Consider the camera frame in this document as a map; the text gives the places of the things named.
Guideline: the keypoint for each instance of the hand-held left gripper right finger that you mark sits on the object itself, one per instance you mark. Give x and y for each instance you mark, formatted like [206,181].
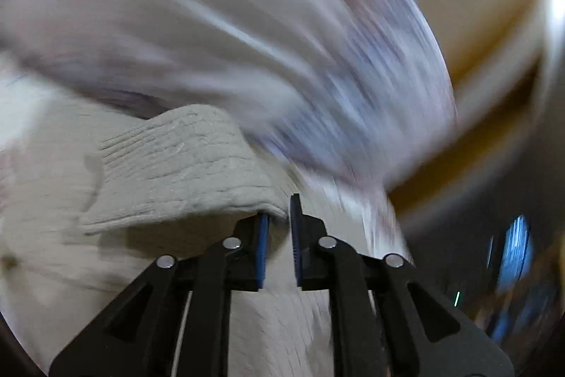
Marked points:
[296,246]

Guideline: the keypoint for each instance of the white floral bedsheet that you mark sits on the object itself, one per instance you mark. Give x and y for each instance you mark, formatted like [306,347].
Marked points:
[22,103]

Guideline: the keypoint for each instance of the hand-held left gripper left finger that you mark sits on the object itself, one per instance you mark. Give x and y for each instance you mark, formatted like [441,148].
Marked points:
[262,246]

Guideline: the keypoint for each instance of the pink floral pillow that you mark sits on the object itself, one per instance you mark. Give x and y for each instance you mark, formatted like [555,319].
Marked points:
[132,19]

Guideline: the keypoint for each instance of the pink pillow with tree print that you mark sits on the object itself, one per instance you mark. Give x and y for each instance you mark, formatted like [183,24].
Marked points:
[375,94]

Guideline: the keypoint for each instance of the wooden bed headboard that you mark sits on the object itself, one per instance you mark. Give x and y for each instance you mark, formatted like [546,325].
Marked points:
[485,112]

